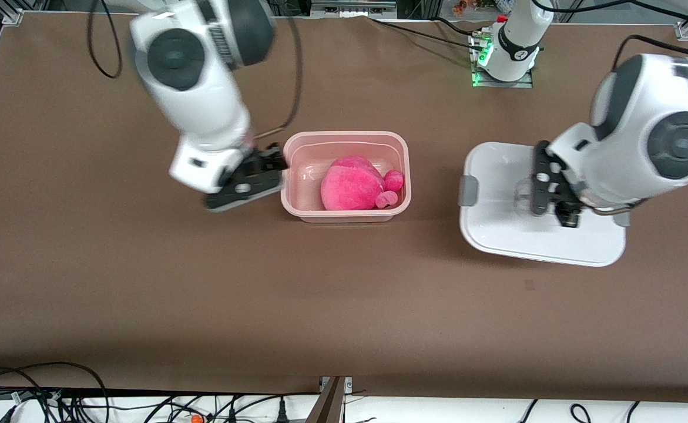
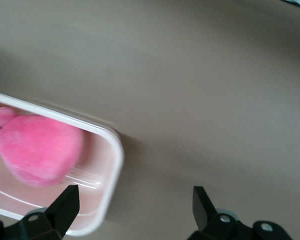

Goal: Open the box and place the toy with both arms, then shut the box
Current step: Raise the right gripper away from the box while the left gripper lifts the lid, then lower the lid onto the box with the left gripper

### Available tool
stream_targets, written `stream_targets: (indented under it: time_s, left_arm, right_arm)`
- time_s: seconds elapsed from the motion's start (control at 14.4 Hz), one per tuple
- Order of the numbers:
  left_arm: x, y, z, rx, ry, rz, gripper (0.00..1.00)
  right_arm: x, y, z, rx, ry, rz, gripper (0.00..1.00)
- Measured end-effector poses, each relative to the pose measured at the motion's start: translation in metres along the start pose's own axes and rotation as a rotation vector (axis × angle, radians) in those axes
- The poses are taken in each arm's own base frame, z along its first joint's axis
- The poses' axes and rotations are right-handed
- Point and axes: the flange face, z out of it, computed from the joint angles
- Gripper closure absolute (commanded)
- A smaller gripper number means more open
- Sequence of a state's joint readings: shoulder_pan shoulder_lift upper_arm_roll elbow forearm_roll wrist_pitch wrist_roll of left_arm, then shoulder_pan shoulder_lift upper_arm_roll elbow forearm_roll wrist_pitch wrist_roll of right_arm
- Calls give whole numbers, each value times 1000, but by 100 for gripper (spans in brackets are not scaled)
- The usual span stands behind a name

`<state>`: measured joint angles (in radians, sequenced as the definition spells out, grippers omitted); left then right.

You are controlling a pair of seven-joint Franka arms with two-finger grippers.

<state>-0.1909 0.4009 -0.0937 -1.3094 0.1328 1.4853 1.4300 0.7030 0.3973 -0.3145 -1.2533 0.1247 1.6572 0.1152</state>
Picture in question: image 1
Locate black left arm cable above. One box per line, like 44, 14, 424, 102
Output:
546, 0, 688, 72

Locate long black table cable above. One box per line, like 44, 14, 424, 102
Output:
369, 16, 481, 52

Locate brown table cover sheet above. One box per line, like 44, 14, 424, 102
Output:
0, 12, 688, 406

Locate short black table cable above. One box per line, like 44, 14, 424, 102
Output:
431, 16, 491, 39

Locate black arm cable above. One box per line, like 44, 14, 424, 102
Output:
546, 0, 688, 72
88, 0, 304, 142

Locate aluminium profile with bracket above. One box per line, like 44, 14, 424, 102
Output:
306, 376, 354, 423

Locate colourful background objects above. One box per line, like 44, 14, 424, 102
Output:
452, 0, 516, 16

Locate translucent pink plastic box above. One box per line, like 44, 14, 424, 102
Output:
280, 130, 412, 224

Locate pink plush toy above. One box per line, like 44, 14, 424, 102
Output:
320, 155, 406, 212

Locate grey metal rack device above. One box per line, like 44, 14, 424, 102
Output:
311, 0, 398, 15

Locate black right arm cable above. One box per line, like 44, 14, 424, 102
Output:
88, 0, 304, 142

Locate white box lid grey clips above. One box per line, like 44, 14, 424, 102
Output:
458, 142, 628, 268

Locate black looped floor cable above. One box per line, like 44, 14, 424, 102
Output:
0, 362, 110, 423

